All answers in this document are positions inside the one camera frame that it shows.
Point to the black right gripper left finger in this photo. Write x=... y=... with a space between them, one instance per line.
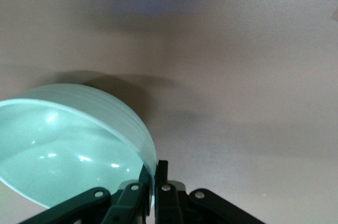
x=126 y=203

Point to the light green bowl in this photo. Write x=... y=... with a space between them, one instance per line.
x=66 y=142

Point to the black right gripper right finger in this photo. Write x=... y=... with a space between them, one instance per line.
x=171 y=203

